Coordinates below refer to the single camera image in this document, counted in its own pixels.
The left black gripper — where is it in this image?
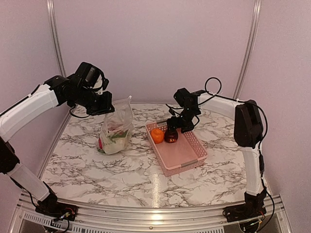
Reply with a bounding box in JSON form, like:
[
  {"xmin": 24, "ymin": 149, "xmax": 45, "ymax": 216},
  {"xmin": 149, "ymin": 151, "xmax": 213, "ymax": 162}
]
[{"xmin": 69, "ymin": 85, "xmax": 114, "ymax": 116}]

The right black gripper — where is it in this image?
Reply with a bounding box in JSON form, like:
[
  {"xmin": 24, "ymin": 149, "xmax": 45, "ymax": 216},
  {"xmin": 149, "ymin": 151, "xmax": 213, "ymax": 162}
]
[{"xmin": 167, "ymin": 107, "xmax": 198, "ymax": 135}]

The dark red knitted beet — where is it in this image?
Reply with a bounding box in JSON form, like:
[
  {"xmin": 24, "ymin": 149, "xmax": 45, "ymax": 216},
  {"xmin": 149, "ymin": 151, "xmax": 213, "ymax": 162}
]
[{"xmin": 164, "ymin": 130, "xmax": 178, "ymax": 143}]

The orange knitted fruit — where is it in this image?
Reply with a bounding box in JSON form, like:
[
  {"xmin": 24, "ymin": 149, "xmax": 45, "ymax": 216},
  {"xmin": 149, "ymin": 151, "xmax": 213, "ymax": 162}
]
[{"xmin": 150, "ymin": 128, "xmax": 164, "ymax": 144}]

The pink plastic basket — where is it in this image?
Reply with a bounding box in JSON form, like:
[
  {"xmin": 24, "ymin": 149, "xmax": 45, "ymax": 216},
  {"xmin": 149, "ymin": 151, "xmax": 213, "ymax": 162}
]
[{"xmin": 145, "ymin": 120, "xmax": 207, "ymax": 177}]

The clear zip top bag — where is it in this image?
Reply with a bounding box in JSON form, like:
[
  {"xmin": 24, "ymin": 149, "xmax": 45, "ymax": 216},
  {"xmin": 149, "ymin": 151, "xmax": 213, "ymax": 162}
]
[{"xmin": 97, "ymin": 96, "xmax": 134, "ymax": 155}]

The red knitted apple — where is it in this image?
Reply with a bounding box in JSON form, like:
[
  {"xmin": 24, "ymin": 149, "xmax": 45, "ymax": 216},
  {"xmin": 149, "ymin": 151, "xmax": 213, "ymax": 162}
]
[{"xmin": 97, "ymin": 138, "xmax": 103, "ymax": 151}]

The white knitted vegetable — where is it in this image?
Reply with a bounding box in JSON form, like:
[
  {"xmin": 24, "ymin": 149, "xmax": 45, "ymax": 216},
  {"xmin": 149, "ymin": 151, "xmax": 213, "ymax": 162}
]
[
  {"xmin": 103, "ymin": 138, "xmax": 128, "ymax": 154},
  {"xmin": 106, "ymin": 129, "xmax": 129, "ymax": 143}
]

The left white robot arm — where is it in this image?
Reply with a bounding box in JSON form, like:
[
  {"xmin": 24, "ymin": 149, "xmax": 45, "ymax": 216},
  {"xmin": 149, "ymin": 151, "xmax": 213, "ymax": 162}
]
[{"xmin": 0, "ymin": 62, "xmax": 115, "ymax": 216}]

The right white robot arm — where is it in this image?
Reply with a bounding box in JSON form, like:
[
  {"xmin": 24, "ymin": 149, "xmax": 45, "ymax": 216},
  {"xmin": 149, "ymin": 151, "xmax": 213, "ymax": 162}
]
[{"xmin": 167, "ymin": 88, "xmax": 265, "ymax": 197}]

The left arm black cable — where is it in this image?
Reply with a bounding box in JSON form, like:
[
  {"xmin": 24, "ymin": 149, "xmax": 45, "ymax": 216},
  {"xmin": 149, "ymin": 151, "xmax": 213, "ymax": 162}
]
[{"xmin": 68, "ymin": 104, "xmax": 92, "ymax": 119}]

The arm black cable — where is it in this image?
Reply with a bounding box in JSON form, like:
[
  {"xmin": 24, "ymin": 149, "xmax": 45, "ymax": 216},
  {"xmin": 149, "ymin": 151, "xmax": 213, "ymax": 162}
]
[
  {"xmin": 68, "ymin": 104, "xmax": 92, "ymax": 119},
  {"xmin": 194, "ymin": 77, "xmax": 269, "ymax": 146}
]

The left aluminium frame post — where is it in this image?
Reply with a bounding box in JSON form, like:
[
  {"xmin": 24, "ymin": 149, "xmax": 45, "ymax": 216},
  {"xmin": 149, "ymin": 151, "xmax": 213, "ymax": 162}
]
[{"xmin": 47, "ymin": 0, "xmax": 67, "ymax": 76}]

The aluminium frame post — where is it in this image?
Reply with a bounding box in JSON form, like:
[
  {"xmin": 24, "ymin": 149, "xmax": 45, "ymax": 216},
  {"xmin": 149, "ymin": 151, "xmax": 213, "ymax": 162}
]
[
  {"xmin": 233, "ymin": 0, "xmax": 262, "ymax": 99},
  {"xmin": 47, "ymin": 0, "xmax": 67, "ymax": 76}
]

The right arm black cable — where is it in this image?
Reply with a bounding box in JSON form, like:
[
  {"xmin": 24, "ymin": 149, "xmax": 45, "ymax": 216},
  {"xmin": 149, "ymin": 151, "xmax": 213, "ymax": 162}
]
[{"xmin": 194, "ymin": 77, "xmax": 269, "ymax": 146}]

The right aluminium frame post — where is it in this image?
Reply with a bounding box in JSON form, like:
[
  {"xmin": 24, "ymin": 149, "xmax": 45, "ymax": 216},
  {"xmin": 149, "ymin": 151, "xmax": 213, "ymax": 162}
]
[{"xmin": 233, "ymin": 0, "xmax": 262, "ymax": 99}]

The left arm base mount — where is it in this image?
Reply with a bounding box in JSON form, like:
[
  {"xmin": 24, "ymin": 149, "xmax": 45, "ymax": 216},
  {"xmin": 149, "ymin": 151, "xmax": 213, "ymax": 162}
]
[{"xmin": 35, "ymin": 182, "xmax": 78, "ymax": 221}]

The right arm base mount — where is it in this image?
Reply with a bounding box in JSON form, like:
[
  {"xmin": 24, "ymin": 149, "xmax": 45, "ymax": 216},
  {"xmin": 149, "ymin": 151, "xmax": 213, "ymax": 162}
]
[{"xmin": 223, "ymin": 192, "xmax": 266, "ymax": 222}]

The aluminium front rail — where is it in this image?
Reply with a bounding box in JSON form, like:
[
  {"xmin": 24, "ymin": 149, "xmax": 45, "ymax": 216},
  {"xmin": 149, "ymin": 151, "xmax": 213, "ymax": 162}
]
[{"xmin": 9, "ymin": 191, "xmax": 292, "ymax": 233}]

